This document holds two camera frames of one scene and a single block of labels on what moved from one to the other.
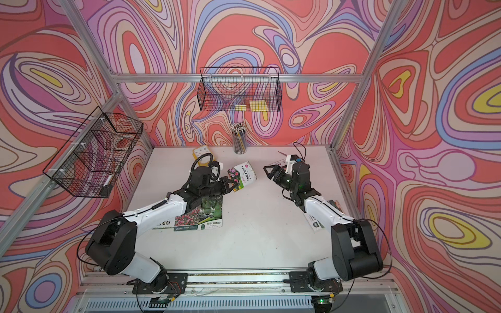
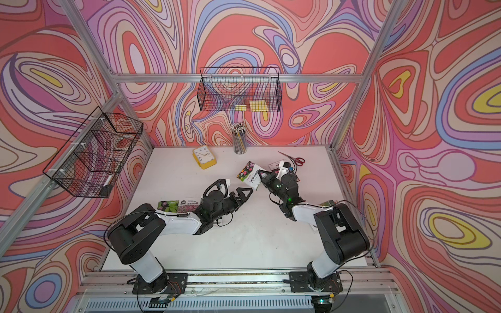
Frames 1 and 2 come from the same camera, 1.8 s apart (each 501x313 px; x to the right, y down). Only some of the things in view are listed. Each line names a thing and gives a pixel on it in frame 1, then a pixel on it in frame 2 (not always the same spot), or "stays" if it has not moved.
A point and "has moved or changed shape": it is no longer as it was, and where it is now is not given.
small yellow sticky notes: (241, 107) stays
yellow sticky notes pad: (258, 105) stays
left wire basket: (91, 161) stays
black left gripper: (225, 188) -> (238, 205)
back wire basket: (222, 89) stays
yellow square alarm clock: (200, 150) stays
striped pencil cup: (239, 136) stays
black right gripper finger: (278, 175) -> (270, 182)
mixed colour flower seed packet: (243, 175) has moved or changed shape
